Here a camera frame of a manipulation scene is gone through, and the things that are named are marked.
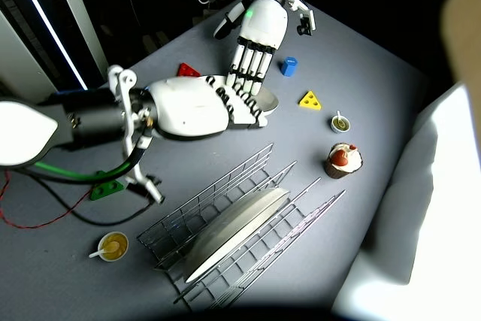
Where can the small cup green sauce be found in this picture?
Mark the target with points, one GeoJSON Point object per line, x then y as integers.
{"type": "Point", "coordinates": [340, 127]}

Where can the yellow triangle block with holes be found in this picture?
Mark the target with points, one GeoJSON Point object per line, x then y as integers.
{"type": "Point", "coordinates": [311, 99]}

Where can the green triangle block with holes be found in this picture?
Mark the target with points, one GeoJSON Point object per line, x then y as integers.
{"type": "Point", "coordinates": [98, 194]}

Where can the red triangle block with holes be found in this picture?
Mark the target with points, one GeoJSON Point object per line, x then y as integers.
{"type": "Point", "coordinates": [184, 73]}

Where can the cupcake with red topping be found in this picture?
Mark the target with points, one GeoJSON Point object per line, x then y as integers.
{"type": "Point", "coordinates": [342, 165]}

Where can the white cloth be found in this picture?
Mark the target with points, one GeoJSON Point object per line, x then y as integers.
{"type": "Point", "coordinates": [432, 223]}

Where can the blue hexagonal block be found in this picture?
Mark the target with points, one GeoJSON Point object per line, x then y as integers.
{"type": "Point", "coordinates": [288, 67]}

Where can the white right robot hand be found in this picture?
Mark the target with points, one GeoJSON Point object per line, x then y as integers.
{"type": "Point", "coordinates": [188, 106]}

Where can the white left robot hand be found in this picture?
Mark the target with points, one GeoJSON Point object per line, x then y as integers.
{"type": "Point", "coordinates": [263, 24]}

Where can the small white spoon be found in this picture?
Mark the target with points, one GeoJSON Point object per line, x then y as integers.
{"type": "Point", "coordinates": [339, 116]}
{"type": "Point", "coordinates": [97, 253]}

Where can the small cup yellow sauce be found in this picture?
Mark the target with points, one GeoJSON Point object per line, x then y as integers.
{"type": "Point", "coordinates": [116, 255]}

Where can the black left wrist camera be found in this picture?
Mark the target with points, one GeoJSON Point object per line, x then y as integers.
{"type": "Point", "coordinates": [306, 24]}

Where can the tan blurred object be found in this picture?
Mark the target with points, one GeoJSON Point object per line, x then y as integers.
{"type": "Point", "coordinates": [464, 28]}

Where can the white ginkgo print plate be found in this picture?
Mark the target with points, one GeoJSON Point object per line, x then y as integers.
{"type": "Point", "coordinates": [233, 231]}
{"type": "Point", "coordinates": [270, 100]}

